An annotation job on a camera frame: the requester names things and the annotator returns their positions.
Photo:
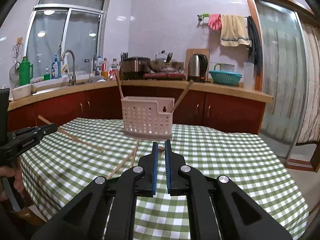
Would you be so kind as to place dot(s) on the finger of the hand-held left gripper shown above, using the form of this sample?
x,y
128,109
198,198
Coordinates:
x,y
42,133
35,129

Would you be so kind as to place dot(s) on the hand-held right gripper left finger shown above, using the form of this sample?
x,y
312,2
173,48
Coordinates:
x,y
155,170

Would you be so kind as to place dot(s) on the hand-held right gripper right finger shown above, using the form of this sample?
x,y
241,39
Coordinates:
x,y
168,172

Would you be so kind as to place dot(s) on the light wooden chopstick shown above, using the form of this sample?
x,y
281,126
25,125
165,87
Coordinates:
x,y
80,140
183,93
119,85

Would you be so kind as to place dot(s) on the pink perforated utensil holder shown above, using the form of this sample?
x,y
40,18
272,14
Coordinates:
x,y
145,120

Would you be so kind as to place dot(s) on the person's left hand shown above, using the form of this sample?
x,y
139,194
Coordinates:
x,y
7,172

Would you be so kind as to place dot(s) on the white plastic tub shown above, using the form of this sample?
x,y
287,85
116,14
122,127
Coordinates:
x,y
21,92

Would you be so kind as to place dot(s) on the stainless steel sink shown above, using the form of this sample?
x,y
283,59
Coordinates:
x,y
55,86

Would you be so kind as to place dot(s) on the small green bottle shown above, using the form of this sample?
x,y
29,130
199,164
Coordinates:
x,y
47,76

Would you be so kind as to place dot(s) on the green thermos jug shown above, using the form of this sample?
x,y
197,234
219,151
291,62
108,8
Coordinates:
x,y
25,72

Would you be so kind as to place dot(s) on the green checked tablecloth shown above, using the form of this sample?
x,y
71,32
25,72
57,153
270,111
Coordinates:
x,y
225,155

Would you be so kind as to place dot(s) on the hanging metal strainer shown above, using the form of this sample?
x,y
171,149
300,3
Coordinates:
x,y
14,72

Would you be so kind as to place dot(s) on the blue pump soap bottle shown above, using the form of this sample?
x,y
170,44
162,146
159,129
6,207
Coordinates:
x,y
55,70

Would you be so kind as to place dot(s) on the chrome kitchen faucet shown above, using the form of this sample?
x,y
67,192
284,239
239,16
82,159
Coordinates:
x,y
72,77

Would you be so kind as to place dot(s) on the white spray bottle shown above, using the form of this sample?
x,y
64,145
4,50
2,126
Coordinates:
x,y
65,68

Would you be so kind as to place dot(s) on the white dishes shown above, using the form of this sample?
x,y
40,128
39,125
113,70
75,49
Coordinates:
x,y
97,79

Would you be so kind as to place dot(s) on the red-brown kitchen cabinets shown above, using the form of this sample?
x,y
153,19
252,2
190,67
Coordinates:
x,y
225,115

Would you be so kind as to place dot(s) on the orange liquid bottle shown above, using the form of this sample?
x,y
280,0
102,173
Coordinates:
x,y
105,72

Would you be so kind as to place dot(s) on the white bottle blue cap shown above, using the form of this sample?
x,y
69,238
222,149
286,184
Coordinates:
x,y
100,66

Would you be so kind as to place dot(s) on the pink and white pouch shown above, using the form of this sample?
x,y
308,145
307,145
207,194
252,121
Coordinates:
x,y
112,73

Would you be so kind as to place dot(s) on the red induction cooker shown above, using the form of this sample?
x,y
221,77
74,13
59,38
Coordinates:
x,y
162,75

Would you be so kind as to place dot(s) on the aluminium sliding window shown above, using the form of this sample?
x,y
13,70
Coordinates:
x,y
82,42

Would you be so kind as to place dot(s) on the wooden knife block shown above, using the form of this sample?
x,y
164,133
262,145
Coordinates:
x,y
121,71

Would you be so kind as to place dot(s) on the beige kitchen countertop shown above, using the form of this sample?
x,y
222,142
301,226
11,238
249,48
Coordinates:
x,y
225,90

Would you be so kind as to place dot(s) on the clear bottle green label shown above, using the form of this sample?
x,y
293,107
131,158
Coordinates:
x,y
114,63

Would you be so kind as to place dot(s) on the steel wok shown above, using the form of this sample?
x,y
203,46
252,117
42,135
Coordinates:
x,y
160,67

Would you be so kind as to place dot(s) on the dark rice cooker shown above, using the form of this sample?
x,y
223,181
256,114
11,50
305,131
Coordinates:
x,y
132,67

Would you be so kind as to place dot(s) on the steel electric kettle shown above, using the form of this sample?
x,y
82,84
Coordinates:
x,y
195,67

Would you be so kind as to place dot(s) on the teal plastic colander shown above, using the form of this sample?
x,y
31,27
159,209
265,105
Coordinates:
x,y
225,78

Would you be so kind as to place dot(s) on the glass wok lid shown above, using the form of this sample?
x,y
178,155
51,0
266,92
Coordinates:
x,y
161,57

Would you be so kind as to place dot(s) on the white and green pitcher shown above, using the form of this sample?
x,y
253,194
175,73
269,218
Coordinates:
x,y
227,67

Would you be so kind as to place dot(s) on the wooden cutting board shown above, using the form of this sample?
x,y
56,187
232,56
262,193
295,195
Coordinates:
x,y
197,51

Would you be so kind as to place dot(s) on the translucent plastic container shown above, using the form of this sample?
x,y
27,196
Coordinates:
x,y
249,77

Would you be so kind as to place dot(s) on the frosted glass sliding door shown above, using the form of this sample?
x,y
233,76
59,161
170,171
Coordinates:
x,y
280,80

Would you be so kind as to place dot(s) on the dark hanging cloth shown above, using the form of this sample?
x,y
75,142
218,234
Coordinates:
x,y
255,45

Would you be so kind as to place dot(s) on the beige towel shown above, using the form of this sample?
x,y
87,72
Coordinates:
x,y
233,32

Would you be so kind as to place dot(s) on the pink rubber gloves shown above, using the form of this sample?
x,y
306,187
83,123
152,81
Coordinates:
x,y
215,22

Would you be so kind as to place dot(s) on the striped curtain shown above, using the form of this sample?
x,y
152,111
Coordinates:
x,y
311,92

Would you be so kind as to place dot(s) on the metal towel rail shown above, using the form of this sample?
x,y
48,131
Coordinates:
x,y
200,17

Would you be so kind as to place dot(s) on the wooden door frame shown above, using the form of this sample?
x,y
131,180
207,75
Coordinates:
x,y
247,2

